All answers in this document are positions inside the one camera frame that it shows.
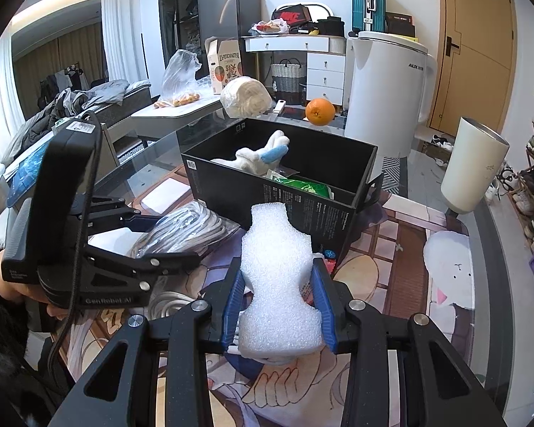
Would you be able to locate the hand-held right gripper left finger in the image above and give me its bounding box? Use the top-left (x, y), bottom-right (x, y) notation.
top-left (48, 267), bottom-right (247, 427)

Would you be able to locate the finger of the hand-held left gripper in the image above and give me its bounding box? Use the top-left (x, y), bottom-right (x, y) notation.
top-left (84, 242), bottom-right (202, 284)
top-left (86, 196), bottom-right (171, 237)

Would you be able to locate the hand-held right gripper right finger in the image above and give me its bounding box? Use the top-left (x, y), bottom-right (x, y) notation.
top-left (310, 257), bottom-right (509, 427)

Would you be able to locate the bagged white cable bundle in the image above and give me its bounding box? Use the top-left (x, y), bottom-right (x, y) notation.
top-left (130, 199), bottom-right (242, 259)

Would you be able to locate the white foam sheet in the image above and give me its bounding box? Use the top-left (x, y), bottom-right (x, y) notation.
top-left (237, 202), bottom-right (335, 364)

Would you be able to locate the black cardboard box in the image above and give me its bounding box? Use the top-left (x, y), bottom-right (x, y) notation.
top-left (180, 117), bottom-right (384, 259)

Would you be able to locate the white and blue plush toy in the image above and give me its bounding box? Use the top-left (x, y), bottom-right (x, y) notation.
top-left (210, 130), bottom-right (291, 175)

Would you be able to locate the green medicine sachet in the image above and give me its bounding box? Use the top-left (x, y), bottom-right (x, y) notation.
top-left (262, 173), bottom-right (335, 199)

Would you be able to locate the person's left forearm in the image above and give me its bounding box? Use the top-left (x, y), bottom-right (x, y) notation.
top-left (0, 247), bottom-right (41, 419)

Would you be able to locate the person's left hand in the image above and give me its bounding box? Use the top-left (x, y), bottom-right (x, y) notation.
top-left (8, 281), bottom-right (51, 317)

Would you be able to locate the blue patterned cloth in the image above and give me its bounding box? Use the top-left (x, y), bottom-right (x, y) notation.
top-left (6, 141), bottom-right (51, 208)

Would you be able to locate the cartoon printed desk mat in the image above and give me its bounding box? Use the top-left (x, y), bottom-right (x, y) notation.
top-left (66, 164), bottom-right (478, 427)

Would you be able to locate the white side table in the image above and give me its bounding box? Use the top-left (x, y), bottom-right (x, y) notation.
top-left (130, 95), bottom-right (227, 133)

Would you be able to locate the bed with clothes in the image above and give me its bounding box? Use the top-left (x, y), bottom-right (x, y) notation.
top-left (9, 78), bottom-right (153, 152)

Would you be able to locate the clear plastic snack bag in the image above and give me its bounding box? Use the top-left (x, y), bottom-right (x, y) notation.
top-left (155, 50), bottom-right (202, 108)

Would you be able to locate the white paper roll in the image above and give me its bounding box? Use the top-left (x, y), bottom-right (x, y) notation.
top-left (220, 77), bottom-right (272, 119)

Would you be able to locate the white fruit carton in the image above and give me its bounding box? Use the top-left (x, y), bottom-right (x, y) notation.
top-left (204, 37), bottom-right (244, 95)

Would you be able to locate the white curtain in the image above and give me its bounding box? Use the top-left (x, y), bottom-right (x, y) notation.
top-left (101, 0), bottom-right (150, 86)

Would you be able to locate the orange fruit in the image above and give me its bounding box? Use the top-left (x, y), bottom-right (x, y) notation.
top-left (305, 97), bottom-right (337, 126)

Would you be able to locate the grey wicker basket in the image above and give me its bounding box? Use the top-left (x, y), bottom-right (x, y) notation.
top-left (270, 58), bottom-right (308, 94)

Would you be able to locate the cream cylindrical bin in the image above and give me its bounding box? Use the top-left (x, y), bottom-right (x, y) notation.
top-left (440, 115), bottom-right (511, 215)

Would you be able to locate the black glass cabinet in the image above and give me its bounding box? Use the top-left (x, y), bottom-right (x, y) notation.
top-left (157, 0), bottom-right (201, 95)

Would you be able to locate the white electric kettle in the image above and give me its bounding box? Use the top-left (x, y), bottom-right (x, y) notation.
top-left (344, 31), bottom-right (438, 159)

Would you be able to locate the dark grey fridge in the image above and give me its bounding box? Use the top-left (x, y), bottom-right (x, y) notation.
top-left (197, 0), bottom-right (263, 62)

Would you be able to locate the white vanity desk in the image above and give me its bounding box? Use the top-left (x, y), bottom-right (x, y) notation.
top-left (242, 34), bottom-right (353, 108)

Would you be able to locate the red and black shoe box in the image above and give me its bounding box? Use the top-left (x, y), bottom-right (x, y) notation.
top-left (271, 4), bottom-right (310, 26)

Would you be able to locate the black bag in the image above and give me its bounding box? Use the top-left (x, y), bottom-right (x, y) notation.
top-left (315, 16), bottom-right (346, 37)

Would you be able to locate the black flat box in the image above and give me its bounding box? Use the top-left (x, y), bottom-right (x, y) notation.
top-left (386, 11), bottom-right (416, 39)

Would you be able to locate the wooden door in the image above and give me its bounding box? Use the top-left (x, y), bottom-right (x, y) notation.
top-left (428, 0), bottom-right (518, 137)

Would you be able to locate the teal suitcase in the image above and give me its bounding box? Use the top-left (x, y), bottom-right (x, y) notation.
top-left (351, 0), bottom-right (388, 37)

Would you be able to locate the white charging cable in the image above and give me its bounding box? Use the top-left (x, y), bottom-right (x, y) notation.
top-left (148, 290), bottom-right (197, 320)

